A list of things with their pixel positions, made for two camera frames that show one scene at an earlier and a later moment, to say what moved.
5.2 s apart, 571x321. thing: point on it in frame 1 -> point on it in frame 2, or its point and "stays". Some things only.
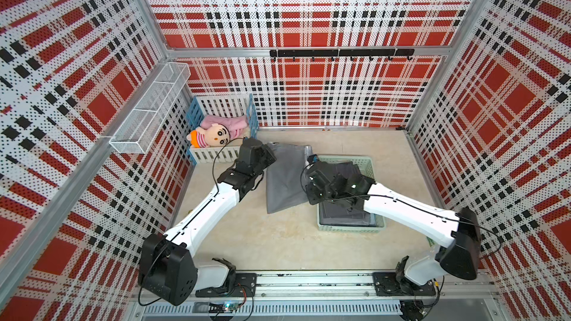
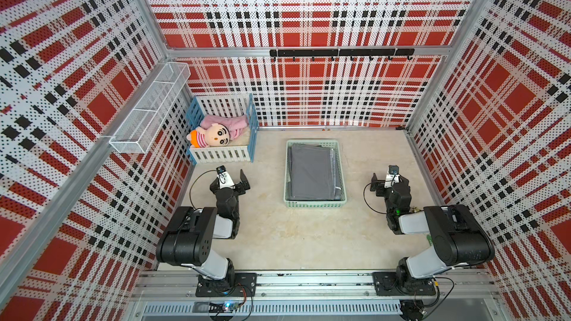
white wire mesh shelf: [137, 130] stays
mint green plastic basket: [366, 166] -> [332, 144]
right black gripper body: [315, 194] -> [380, 189]
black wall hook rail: [343, 53] stays
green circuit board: [226, 307] stays
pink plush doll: [216, 130] stays
